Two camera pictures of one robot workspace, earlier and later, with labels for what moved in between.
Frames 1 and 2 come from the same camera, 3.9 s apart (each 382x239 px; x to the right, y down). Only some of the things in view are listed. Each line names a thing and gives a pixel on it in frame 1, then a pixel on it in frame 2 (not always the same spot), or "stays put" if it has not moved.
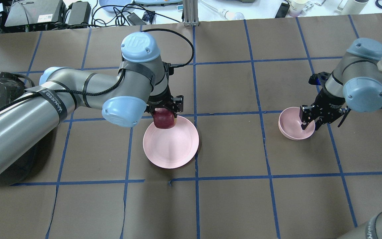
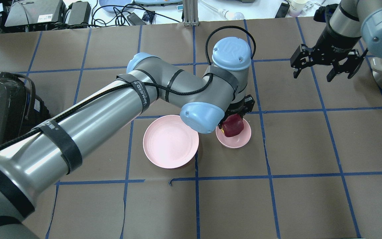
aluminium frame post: x=190 y=12 stays put
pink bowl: x=289 y=124 to x=236 y=141
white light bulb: x=227 y=14 stays put
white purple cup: x=296 y=7 stays put
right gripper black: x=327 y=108 to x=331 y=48
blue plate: x=116 y=2 stays put
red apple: x=164 y=119 to x=232 y=125
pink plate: x=172 y=148 stays put
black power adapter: x=80 y=12 stays put
